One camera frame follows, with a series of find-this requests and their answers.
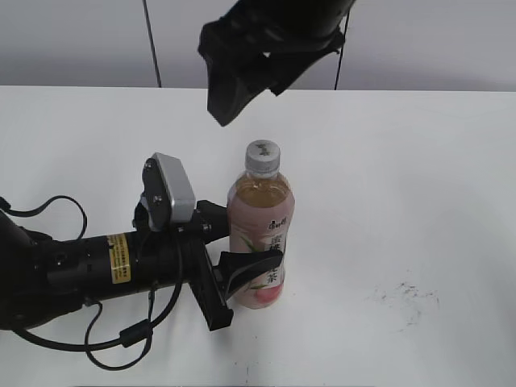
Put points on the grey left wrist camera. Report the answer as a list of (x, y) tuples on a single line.
[(168, 196)]

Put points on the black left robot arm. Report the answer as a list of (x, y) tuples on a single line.
[(43, 278)]

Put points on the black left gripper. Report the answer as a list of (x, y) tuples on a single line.
[(178, 255)]

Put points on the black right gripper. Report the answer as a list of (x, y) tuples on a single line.
[(259, 45)]

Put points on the white bottle cap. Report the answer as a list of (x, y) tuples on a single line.
[(262, 158)]

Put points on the peach oolong tea bottle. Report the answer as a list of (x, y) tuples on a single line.
[(260, 210)]

